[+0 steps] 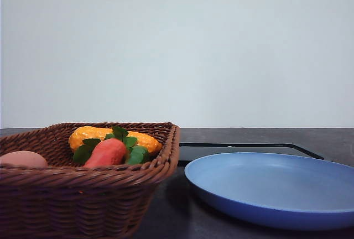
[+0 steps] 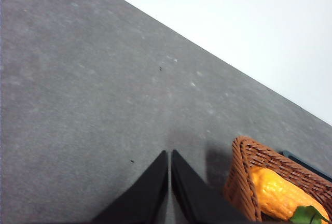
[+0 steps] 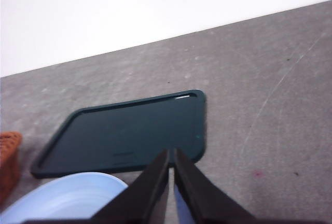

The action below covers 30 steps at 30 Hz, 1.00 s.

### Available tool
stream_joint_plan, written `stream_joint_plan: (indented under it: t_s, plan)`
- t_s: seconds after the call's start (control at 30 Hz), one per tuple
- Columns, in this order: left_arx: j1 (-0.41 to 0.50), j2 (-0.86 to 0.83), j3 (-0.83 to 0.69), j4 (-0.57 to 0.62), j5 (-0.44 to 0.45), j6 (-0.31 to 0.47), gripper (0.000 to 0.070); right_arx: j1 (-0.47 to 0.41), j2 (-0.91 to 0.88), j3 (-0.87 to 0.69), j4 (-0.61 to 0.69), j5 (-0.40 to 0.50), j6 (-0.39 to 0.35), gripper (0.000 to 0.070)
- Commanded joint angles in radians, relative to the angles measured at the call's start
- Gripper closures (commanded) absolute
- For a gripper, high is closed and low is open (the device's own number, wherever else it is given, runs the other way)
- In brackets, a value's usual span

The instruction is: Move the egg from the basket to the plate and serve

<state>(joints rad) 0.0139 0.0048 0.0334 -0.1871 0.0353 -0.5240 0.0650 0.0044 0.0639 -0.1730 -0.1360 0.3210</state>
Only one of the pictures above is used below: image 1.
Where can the black tray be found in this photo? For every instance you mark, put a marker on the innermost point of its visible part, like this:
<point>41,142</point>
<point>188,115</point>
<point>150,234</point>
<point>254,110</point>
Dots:
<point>191,151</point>

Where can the yellow toy corn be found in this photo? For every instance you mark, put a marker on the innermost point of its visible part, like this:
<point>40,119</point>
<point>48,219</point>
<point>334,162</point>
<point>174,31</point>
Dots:
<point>149,143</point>

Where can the blue plate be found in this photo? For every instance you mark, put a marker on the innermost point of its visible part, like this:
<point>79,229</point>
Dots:
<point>283,189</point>

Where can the green toy leafy vegetable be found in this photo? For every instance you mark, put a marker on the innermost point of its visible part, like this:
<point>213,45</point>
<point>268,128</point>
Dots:
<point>134,154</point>

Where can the brown egg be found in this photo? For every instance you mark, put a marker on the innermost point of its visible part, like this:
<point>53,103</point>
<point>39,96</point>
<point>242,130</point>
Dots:
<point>25,158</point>

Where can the brown wicker basket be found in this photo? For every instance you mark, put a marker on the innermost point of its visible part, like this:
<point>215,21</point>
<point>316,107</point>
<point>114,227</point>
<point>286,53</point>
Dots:
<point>67,201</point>

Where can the orange toy carrot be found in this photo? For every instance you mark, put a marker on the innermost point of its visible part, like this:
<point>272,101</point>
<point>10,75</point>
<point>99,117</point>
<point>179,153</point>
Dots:
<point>109,152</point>

